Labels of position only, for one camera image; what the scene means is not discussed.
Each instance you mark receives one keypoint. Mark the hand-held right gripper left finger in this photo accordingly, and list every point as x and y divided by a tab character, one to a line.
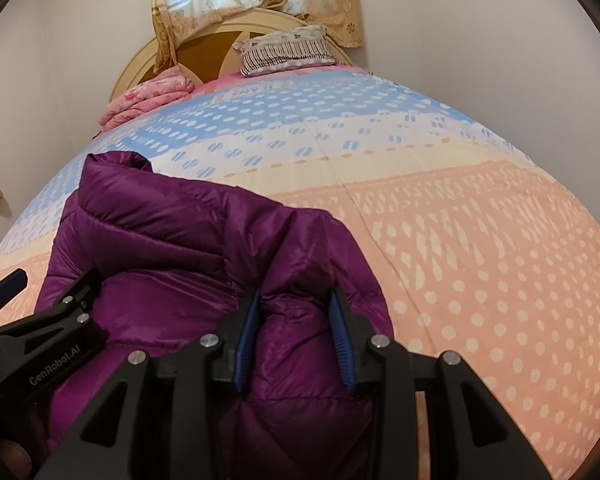
247	340

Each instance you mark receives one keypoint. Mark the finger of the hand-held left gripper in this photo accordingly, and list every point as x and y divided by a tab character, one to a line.
5	290
75	292

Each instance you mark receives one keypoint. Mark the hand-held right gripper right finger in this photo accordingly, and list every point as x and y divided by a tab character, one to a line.
340	340

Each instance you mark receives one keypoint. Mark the purple hooded puffer jacket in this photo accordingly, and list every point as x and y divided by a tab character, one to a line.
180	240

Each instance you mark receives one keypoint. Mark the person's left hand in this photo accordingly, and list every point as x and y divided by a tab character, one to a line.
15	457

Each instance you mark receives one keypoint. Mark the dotted pastel bedspread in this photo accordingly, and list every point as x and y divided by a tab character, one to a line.
455	235

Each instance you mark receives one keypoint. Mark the folded pink floral blanket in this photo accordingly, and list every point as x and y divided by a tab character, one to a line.
145	97

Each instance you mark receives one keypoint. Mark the cream wooden headboard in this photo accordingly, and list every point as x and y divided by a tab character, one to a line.
205	52

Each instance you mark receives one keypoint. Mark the striped patterned pillow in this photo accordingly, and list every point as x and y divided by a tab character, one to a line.
285	52

